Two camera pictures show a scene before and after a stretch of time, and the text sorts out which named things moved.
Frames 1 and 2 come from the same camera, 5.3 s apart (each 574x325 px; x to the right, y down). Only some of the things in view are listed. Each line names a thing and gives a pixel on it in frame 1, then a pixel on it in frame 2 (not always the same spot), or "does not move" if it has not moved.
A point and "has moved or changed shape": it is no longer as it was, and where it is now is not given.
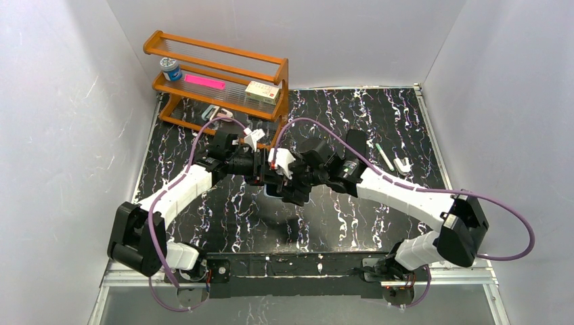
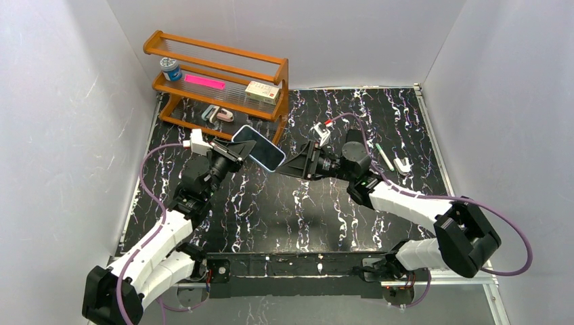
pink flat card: [210, 82] does not move
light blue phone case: [266, 194] has moved or changed shape
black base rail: [303, 274] does not move
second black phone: [357, 139] does not move
